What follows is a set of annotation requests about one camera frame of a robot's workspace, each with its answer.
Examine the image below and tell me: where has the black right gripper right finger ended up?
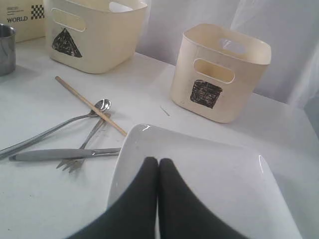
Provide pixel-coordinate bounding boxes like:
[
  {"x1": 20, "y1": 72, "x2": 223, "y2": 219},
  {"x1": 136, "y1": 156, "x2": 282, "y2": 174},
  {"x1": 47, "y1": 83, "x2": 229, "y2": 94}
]
[{"x1": 159, "y1": 158, "x2": 302, "y2": 239}]

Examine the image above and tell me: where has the wooden chopstick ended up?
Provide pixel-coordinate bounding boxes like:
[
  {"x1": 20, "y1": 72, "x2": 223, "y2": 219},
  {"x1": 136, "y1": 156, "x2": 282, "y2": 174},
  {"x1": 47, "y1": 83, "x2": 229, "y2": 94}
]
[{"x1": 55, "y1": 76, "x2": 128, "y2": 136}]

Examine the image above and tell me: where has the white curtain backdrop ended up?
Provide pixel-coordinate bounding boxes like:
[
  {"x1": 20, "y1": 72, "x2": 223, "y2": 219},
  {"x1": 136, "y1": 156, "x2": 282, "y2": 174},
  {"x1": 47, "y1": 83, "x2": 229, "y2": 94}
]
[{"x1": 137, "y1": 0, "x2": 319, "y2": 109}]

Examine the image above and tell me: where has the steel fork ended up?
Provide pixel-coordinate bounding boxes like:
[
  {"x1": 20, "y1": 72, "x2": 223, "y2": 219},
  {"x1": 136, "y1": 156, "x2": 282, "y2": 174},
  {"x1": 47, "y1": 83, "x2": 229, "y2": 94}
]
[{"x1": 56, "y1": 119, "x2": 105, "y2": 173}]

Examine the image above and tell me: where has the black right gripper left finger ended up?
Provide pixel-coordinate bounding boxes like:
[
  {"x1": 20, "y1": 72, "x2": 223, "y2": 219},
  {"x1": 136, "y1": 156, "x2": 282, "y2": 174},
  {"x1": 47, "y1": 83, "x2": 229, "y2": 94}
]
[{"x1": 70, "y1": 157, "x2": 159, "y2": 239}]

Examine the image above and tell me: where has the cream bin square mark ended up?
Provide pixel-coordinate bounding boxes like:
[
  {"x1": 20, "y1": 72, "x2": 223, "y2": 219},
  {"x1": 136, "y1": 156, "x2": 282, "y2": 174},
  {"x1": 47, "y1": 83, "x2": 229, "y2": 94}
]
[{"x1": 170, "y1": 23, "x2": 272, "y2": 123}]

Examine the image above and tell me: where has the cream bin triangle mark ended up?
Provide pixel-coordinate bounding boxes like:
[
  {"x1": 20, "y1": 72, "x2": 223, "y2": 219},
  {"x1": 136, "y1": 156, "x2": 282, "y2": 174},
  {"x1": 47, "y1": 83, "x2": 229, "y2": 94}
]
[{"x1": 44, "y1": 0, "x2": 148, "y2": 74}]

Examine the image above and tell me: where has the steel spoon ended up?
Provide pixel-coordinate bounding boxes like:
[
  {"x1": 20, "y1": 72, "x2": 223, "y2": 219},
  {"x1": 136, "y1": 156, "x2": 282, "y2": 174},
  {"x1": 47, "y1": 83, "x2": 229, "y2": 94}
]
[{"x1": 0, "y1": 99, "x2": 112, "y2": 160}]

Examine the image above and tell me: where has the steel mug with handle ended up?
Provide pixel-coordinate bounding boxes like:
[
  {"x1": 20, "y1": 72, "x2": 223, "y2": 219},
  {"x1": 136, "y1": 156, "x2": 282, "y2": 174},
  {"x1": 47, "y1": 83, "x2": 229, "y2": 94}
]
[{"x1": 0, "y1": 23, "x2": 16, "y2": 76}]

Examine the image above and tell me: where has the steel table knife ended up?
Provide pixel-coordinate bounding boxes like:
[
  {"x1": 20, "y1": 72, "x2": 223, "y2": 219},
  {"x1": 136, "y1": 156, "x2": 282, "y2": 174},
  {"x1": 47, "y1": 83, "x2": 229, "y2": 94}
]
[{"x1": 8, "y1": 148, "x2": 121, "y2": 162}]

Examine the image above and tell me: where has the white square plate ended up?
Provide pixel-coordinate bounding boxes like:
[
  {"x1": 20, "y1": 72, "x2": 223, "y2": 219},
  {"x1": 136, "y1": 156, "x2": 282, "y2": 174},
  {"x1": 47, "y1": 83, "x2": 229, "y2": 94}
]
[{"x1": 107, "y1": 123, "x2": 269, "y2": 236}]

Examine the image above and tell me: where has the cream bin circle mark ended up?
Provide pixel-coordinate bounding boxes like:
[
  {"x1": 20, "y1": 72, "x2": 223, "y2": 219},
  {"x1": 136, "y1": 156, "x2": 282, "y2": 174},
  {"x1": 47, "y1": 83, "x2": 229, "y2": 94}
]
[{"x1": 0, "y1": 0, "x2": 45, "y2": 42}]

